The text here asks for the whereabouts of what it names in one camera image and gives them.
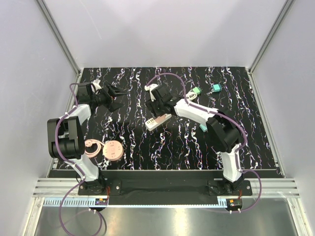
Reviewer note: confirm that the white power strip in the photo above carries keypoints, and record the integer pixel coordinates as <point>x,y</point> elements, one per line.
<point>151,124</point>

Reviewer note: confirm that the black marbled table mat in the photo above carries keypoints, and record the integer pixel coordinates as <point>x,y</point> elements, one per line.
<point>179,143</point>

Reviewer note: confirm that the teal plug adapter near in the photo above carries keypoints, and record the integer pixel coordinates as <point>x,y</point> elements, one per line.
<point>203,128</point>

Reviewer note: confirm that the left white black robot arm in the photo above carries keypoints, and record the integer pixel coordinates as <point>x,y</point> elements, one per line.
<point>65,136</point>

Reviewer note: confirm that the left aluminium frame post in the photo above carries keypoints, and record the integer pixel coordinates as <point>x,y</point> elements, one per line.
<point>58,36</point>

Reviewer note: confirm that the aluminium frame post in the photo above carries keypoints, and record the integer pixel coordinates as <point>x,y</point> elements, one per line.
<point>58,36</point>
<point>271,34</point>

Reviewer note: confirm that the teal plug adapter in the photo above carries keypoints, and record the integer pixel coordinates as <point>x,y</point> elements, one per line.
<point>203,128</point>
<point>216,88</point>

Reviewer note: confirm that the green plug adapter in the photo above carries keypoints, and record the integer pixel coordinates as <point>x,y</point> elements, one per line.
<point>196,90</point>

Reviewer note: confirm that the pink round power socket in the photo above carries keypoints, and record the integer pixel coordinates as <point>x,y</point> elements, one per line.
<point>113,150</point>

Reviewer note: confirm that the pink cube plug adapter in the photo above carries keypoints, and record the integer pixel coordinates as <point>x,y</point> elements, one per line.
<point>161,119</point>

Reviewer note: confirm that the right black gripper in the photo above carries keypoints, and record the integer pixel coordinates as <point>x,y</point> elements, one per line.
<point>151,105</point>

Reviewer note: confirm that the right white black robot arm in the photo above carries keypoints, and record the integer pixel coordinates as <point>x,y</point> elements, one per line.
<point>223,131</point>

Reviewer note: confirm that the teal plug adapter far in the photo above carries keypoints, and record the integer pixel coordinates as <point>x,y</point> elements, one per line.
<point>216,88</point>

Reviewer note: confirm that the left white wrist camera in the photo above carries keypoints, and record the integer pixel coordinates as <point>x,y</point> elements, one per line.
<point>96,85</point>

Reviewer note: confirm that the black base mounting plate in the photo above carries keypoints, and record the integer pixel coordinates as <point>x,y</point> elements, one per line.
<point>156,188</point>

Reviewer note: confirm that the white slotted cable duct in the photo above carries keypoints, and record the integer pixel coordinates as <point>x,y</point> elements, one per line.
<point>75,202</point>

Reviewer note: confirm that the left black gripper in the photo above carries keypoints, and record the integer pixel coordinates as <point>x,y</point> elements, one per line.
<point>114,91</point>

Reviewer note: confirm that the right aluminium frame post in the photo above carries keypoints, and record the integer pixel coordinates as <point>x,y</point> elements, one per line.
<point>271,34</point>

